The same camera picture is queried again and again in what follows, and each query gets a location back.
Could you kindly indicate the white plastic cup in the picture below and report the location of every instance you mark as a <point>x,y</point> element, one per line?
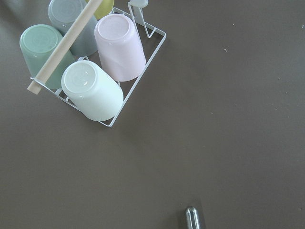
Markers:
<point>92,90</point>

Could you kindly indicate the pink plastic cup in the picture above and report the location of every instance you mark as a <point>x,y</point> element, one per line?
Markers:
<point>119,47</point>

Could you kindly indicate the yellow plastic cup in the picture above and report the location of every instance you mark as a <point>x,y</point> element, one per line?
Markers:
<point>104,9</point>

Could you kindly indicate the green plastic cup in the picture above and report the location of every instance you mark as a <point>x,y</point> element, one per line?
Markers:
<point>37,44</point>

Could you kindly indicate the white wire cup rack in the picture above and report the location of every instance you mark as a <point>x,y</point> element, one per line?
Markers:
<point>152,37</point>

